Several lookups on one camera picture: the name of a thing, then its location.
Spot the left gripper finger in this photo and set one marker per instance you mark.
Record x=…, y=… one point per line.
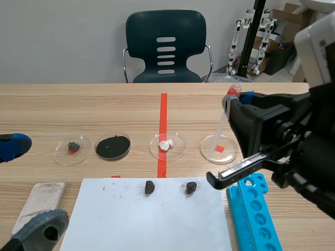
x=13, y=146
x=36, y=227

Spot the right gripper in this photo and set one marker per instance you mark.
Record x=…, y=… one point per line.
x=282, y=130

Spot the dropper with red bulb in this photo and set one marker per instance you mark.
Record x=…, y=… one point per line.
x=220, y=127

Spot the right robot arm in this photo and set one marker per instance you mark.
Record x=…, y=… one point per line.
x=316, y=172

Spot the small white tile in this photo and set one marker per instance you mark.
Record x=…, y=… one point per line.
x=39, y=201

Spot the clear glass dish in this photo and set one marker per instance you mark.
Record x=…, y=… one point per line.
x=225, y=155
x=62, y=157
x=178, y=149

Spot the dark green case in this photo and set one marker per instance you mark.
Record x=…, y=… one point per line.
x=280, y=58

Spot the small dark stone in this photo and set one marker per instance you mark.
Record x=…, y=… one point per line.
x=191, y=187
x=73, y=146
x=149, y=187

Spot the black metal pole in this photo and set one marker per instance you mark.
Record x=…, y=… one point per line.
x=251, y=34

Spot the small white humanoid robot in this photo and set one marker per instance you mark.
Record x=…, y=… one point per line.
x=234, y=36
x=265, y=28

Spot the turquoise rack with round holes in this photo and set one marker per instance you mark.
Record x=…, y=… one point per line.
x=251, y=209

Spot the brown cardboard box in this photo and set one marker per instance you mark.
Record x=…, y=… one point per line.
x=288, y=21

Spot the white lump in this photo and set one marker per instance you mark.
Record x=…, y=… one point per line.
x=165, y=145

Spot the glass dish with black powder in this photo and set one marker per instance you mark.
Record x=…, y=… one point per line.
x=113, y=147

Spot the white sheet of paper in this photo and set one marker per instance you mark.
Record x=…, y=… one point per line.
x=146, y=222

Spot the dark blue chair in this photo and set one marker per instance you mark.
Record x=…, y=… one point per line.
x=165, y=28

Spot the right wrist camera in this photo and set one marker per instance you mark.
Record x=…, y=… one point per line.
x=314, y=52

